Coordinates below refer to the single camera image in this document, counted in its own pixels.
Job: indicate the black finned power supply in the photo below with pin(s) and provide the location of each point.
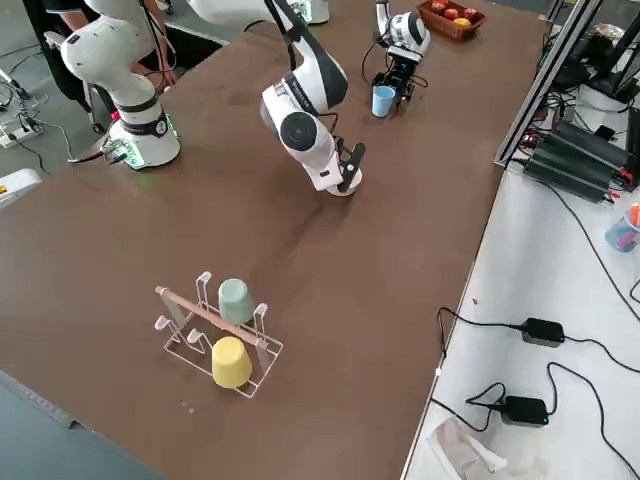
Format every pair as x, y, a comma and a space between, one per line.
590, 150
565, 175

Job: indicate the brown wicker basket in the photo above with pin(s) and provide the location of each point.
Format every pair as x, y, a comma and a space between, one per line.
445, 29

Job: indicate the yellow cup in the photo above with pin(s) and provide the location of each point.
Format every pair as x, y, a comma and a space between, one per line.
231, 362

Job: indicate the aluminium frame post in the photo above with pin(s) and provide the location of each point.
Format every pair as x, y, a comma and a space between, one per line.
544, 85

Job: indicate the white control box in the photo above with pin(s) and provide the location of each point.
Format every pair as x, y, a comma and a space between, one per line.
15, 185

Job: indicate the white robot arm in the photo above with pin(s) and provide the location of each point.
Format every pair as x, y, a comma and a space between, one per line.
407, 30
125, 55

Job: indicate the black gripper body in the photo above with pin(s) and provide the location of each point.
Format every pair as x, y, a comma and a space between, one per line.
404, 72

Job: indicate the blue plastic cup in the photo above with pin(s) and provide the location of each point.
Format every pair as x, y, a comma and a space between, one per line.
382, 102

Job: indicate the clear cup with pens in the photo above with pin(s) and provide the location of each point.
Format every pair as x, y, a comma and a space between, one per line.
622, 235

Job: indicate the clear plastic bag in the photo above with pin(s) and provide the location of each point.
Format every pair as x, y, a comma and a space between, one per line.
465, 445

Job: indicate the pale green cup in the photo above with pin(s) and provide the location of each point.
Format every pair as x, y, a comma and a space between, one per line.
237, 302

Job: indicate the white power strip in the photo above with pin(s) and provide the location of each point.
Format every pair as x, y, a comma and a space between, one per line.
20, 134

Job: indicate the white bowl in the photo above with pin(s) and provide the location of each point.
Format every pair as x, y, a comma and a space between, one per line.
355, 186

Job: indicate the black power adapter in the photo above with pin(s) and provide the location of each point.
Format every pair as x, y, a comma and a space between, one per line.
525, 411
543, 331

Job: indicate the yellow lemon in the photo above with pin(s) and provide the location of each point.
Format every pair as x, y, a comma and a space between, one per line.
461, 22

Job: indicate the person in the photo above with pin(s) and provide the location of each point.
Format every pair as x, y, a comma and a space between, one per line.
37, 15

